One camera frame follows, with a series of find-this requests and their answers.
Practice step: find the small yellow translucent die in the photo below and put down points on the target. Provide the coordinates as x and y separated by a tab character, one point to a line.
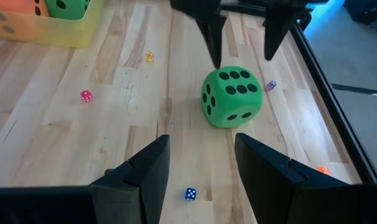
149	57

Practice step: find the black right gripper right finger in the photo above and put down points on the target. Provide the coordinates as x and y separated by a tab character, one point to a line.
285	193

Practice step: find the black equipment box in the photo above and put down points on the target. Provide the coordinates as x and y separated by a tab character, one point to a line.
362	9

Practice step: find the orange foam die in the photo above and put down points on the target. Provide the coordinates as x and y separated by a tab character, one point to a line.
17	6

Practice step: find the yellow translucent plastic bin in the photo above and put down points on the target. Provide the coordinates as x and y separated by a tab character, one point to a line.
51	34

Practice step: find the small purple die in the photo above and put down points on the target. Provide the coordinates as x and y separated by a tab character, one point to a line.
272	85

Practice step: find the small pink translucent die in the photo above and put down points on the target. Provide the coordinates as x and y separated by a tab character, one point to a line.
86	96

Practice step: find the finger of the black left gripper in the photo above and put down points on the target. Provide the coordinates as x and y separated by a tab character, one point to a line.
282	28
213	34

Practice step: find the green foam die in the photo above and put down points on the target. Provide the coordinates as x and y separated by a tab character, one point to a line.
73	11
226	105

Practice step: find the small orange die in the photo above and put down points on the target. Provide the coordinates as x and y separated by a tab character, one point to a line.
323	170

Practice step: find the small blue die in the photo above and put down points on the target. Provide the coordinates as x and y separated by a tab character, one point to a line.
190	194

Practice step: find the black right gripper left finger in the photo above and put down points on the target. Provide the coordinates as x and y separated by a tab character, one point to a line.
145	180

